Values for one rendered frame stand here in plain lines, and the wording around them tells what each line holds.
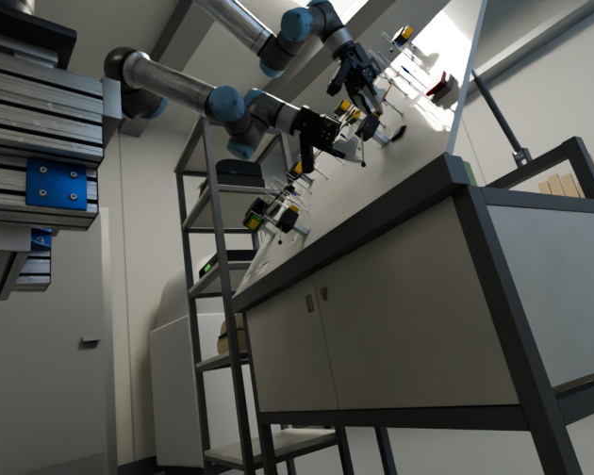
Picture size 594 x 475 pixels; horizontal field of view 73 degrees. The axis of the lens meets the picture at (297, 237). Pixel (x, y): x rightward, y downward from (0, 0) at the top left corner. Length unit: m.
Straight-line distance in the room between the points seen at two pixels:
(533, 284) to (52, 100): 0.93
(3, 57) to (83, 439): 2.93
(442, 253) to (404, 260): 0.11
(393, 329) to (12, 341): 2.88
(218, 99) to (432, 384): 0.79
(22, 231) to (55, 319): 2.68
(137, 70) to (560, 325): 1.12
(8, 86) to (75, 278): 2.86
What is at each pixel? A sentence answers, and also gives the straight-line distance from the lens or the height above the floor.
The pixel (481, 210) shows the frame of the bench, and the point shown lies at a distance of 0.84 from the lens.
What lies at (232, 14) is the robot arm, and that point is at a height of 1.45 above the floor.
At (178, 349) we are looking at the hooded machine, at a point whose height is 0.82.
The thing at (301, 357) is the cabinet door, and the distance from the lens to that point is 1.36.
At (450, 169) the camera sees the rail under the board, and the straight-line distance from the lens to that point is 0.83.
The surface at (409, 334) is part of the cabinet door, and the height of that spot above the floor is 0.56.
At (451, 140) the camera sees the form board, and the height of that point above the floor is 0.90.
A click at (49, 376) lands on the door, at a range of 3.46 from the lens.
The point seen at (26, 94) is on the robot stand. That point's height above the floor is 1.03.
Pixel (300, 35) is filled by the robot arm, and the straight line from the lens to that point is 1.16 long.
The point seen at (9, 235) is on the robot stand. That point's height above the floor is 0.83.
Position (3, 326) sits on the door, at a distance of 3.48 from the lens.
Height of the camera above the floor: 0.52
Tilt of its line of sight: 18 degrees up
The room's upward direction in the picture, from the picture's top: 11 degrees counter-clockwise
